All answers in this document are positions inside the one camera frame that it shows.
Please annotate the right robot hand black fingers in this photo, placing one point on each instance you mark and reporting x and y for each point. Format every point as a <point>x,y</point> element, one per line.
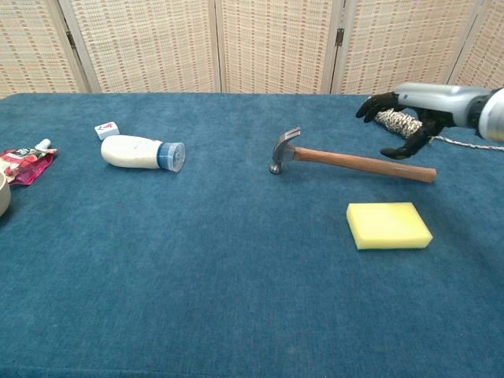
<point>433,102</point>

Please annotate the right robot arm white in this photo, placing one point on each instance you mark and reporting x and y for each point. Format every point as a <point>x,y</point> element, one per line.
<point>494,114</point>

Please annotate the yellow sponge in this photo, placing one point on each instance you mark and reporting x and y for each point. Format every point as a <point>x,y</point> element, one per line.
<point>388,224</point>

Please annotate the black screen hinge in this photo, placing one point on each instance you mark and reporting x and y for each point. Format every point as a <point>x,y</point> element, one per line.
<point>339,37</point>
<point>71,40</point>

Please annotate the blue tablecloth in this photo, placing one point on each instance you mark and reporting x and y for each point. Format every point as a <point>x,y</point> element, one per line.
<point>236,256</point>

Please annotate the woven folding screen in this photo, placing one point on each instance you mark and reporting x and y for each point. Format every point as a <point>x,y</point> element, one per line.
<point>157,39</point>

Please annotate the white squeeze bottle blue cap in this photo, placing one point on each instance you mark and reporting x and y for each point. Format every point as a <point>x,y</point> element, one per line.
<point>130,151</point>

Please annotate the white mahjong tile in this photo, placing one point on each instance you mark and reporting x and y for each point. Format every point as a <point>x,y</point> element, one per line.
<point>106,130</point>

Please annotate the red drink pouch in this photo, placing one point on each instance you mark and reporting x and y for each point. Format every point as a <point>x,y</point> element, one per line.
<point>27,165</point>

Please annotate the beige bowl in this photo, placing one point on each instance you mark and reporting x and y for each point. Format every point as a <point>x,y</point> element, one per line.
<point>4,195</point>

